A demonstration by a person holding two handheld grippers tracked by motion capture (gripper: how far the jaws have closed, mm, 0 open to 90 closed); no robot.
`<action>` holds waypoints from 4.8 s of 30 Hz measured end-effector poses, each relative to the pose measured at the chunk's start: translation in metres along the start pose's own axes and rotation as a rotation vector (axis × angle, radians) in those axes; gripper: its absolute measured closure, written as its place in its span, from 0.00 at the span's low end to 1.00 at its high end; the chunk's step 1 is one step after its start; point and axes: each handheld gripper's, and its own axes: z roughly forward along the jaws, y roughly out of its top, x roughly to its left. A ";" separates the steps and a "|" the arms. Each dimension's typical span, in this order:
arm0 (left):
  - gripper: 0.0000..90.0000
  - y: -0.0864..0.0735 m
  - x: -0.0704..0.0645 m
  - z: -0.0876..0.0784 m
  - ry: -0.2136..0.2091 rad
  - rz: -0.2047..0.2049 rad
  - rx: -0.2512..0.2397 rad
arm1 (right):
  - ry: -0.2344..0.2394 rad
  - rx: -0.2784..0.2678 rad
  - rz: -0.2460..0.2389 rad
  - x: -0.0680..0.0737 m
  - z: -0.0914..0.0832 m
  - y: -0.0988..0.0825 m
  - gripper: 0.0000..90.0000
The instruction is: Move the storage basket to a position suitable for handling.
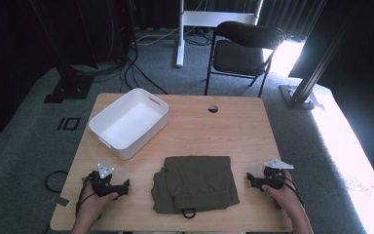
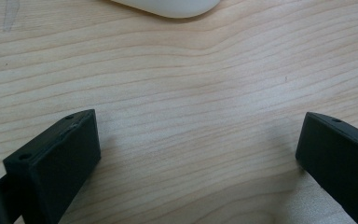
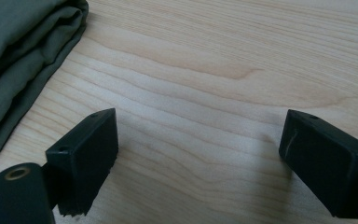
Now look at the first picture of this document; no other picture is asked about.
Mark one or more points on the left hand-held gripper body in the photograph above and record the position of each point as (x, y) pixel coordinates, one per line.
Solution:
(101, 183)

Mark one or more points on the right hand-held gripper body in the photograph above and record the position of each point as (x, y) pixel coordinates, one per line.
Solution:
(274, 177)

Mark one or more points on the olive green pants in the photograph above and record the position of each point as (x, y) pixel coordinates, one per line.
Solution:
(198, 182)

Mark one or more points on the white plastic storage bin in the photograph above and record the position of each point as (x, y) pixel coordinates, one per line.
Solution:
(133, 122)

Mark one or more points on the person's right hand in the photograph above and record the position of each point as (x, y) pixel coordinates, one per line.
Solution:
(282, 196)

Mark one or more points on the person's left hand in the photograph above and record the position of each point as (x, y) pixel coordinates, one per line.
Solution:
(92, 203)

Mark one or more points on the grey tape piece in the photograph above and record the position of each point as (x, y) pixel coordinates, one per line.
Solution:
(62, 202)

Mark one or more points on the black stand with square base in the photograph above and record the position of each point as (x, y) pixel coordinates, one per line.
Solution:
(69, 86)

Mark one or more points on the black folding chair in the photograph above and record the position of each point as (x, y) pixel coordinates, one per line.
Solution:
(240, 55)

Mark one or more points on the dark curtain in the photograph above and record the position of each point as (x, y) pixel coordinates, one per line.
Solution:
(289, 16)

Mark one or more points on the black aluminium post with plate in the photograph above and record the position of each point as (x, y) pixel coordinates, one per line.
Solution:
(300, 94)

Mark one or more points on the white metal desk frame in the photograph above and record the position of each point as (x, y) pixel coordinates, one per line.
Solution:
(204, 18)

